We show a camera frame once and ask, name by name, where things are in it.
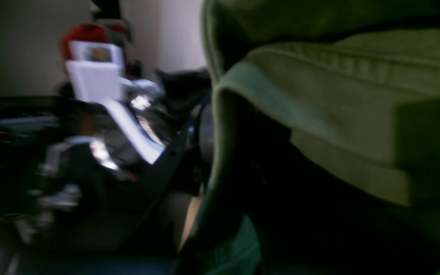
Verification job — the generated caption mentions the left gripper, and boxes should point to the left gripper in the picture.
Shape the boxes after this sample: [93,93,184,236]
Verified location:
[121,68,211,148]

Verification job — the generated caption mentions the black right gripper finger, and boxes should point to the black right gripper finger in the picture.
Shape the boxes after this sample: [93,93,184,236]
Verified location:
[33,103,212,254]

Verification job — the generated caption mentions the green t-shirt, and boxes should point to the green t-shirt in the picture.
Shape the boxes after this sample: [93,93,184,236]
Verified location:
[176,0,440,275]

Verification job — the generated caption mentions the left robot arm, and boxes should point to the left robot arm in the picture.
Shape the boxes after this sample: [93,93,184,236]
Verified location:
[0,68,212,252]

